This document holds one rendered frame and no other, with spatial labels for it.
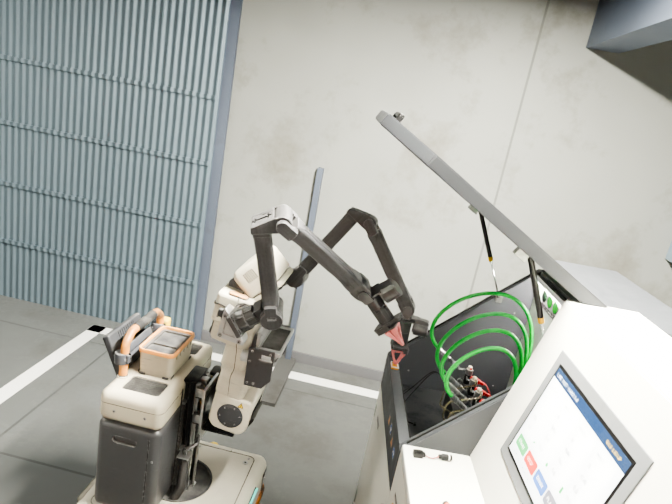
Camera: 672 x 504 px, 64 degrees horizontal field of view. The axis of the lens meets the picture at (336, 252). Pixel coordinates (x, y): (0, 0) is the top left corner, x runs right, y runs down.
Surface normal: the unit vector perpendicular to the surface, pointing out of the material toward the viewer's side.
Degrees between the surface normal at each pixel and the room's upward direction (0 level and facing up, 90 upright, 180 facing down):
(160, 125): 90
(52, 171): 90
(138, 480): 90
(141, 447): 90
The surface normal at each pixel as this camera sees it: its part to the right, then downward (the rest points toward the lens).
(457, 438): -0.04, 0.28
